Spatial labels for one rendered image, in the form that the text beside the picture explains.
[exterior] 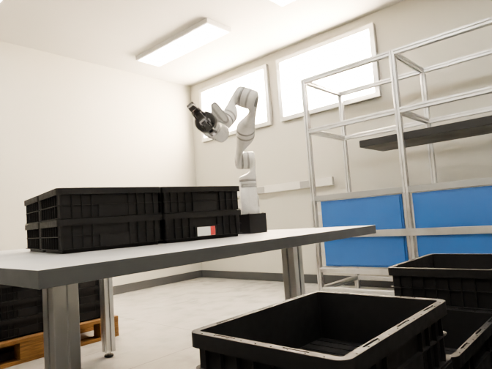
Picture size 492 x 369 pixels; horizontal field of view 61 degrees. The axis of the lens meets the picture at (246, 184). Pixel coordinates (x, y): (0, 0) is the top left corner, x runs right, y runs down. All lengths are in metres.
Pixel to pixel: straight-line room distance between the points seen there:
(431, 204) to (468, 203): 0.25
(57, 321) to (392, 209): 2.78
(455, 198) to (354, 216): 0.79
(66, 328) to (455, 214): 2.73
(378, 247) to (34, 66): 3.97
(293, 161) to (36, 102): 2.91
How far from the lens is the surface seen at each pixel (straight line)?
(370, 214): 3.51
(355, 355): 0.59
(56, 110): 5.19
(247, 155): 2.20
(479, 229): 3.24
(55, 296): 1.07
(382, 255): 3.50
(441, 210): 3.32
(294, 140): 4.99
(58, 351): 1.09
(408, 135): 3.44
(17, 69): 5.16
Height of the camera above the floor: 0.78
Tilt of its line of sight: 5 degrees up
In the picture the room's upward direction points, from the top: 4 degrees counter-clockwise
